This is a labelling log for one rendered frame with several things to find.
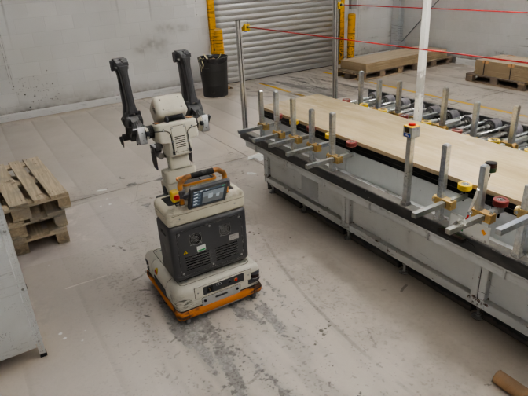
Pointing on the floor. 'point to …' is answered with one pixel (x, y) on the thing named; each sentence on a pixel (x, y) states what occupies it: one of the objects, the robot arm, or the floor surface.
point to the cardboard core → (509, 384)
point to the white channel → (422, 60)
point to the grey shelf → (15, 302)
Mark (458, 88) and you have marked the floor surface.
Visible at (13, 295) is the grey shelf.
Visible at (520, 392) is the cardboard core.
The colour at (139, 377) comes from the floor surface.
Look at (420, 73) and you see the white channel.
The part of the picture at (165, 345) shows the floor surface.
